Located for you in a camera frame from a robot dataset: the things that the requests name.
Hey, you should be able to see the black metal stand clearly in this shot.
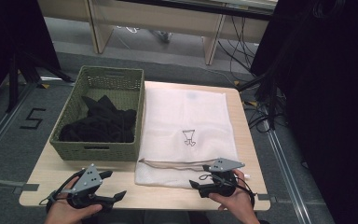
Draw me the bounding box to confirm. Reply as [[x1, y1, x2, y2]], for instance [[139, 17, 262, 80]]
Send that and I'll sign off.
[[5, 49, 76, 114], [236, 69, 282, 132]]

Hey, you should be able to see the light wooden desk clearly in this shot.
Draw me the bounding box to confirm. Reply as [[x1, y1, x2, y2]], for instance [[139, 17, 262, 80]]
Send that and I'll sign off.
[[37, 0, 278, 66]]

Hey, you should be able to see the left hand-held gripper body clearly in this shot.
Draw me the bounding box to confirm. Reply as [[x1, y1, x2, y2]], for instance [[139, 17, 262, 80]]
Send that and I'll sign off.
[[61, 163, 116, 210]]

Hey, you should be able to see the green woven basket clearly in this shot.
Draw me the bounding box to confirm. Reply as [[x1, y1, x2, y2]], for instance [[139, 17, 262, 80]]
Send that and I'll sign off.
[[49, 64, 145, 162]]

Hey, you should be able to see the person's left hand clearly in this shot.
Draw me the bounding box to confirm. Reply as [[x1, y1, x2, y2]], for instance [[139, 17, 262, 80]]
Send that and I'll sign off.
[[45, 178, 103, 224]]

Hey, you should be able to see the person's right hand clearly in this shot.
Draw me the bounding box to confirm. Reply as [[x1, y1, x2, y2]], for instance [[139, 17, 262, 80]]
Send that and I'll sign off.
[[208, 169, 260, 224]]

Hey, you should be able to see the black cloth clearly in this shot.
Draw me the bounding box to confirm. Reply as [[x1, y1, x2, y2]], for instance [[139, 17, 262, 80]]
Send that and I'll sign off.
[[58, 94, 138, 144]]

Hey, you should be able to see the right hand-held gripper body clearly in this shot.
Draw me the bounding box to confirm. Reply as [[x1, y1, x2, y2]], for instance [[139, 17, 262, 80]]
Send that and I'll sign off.
[[199, 158, 246, 199]]

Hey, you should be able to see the metal floor rail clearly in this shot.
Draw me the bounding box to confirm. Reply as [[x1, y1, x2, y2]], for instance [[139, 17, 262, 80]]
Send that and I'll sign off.
[[265, 128, 314, 224], [0, 83, 36, 169]]

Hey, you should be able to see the black floor cables bundle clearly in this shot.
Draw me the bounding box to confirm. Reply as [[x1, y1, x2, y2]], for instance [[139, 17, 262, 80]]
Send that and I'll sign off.
[[216, 14, 262, 83]]

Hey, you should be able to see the white mesh laundry bag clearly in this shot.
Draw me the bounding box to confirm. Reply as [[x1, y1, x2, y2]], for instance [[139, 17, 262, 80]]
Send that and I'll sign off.
[[134, 86, 241, 189]]

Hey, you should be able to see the black curtain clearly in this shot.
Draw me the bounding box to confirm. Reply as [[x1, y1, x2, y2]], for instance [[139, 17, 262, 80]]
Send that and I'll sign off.
[[250, 0, 358, 224], [0, 0, 62, 108]]

